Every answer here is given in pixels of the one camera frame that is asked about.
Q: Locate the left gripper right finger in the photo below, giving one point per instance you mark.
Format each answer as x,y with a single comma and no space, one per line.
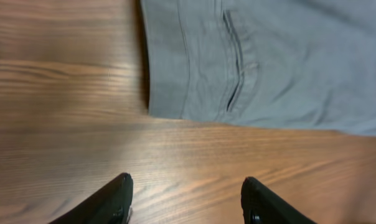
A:
261,205

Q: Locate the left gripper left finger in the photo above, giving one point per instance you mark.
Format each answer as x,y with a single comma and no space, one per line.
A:
109,205

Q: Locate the grey shorts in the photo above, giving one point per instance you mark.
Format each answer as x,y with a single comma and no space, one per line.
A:
264,63

